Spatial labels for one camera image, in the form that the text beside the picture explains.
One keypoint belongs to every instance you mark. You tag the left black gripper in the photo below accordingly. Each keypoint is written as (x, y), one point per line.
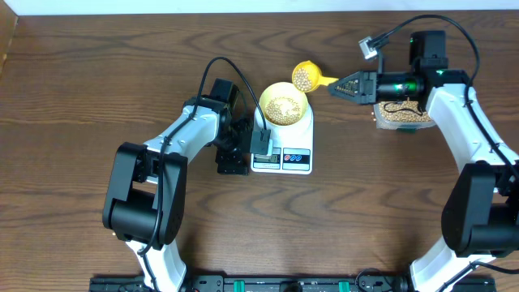
(235, 160)

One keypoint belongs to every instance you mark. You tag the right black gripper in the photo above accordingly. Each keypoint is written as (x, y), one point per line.
(366, 92)

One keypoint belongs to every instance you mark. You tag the yellow measuring scoop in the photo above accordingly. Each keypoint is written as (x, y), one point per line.
(307, 77)

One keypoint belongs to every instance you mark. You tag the white digital kitchen scale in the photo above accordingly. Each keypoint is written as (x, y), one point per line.
(292, 148)

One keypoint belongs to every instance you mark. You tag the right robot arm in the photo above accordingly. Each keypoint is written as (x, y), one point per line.
(480, 219)

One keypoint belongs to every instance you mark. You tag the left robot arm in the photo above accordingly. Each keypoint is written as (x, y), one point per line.
(145, 200)

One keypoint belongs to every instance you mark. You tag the yellow plastic bowl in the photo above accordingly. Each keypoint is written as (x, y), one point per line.
(283, 104)

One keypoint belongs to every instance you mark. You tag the clear container of soybeans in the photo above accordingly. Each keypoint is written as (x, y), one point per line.
(401, 115)

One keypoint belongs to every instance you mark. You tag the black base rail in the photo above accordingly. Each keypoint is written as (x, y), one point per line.
(215, 283)

